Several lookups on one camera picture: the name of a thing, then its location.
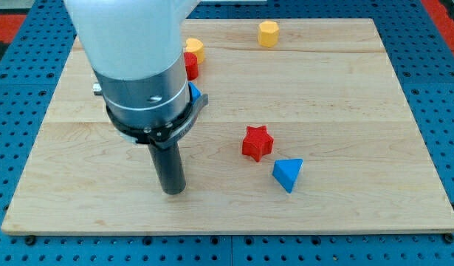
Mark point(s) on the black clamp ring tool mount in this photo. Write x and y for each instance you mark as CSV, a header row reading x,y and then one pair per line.
x,y
164,136

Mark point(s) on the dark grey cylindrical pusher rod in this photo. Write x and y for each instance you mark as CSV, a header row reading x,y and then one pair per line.
x,y
168,165

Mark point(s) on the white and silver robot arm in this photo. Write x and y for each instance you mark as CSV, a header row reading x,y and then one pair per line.
x,y
135,50

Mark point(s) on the blue cube block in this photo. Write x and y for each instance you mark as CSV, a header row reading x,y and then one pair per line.
x,y
194,92

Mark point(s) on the red star block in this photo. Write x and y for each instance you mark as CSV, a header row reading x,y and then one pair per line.
x,y
257,142

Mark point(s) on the red cylinder block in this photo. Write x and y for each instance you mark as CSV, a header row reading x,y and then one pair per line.
x,y
191,65

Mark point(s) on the yellow round block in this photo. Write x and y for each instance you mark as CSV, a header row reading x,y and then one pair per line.
x,y
195,46

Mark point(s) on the blue triangle block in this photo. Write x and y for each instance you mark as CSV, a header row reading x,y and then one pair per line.
x,y
286,172

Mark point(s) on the light wooden board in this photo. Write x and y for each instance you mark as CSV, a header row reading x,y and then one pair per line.
x,y
327,94

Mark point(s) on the yellow octagon block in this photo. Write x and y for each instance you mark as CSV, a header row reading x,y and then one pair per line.
x,y
268,33

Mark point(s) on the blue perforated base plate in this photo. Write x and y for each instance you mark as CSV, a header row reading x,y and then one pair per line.
x,y
33,63

